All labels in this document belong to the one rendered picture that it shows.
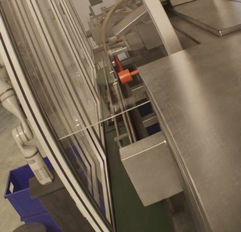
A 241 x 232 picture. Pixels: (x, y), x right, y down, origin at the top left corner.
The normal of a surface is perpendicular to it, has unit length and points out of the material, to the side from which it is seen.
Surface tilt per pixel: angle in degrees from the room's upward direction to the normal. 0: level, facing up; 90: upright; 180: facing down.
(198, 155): 0
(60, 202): 90
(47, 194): 90
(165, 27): 90
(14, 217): 0
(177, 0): 90
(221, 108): 0
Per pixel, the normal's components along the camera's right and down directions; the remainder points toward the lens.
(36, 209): 0.08, 0.33
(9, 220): -0.39, -0.86
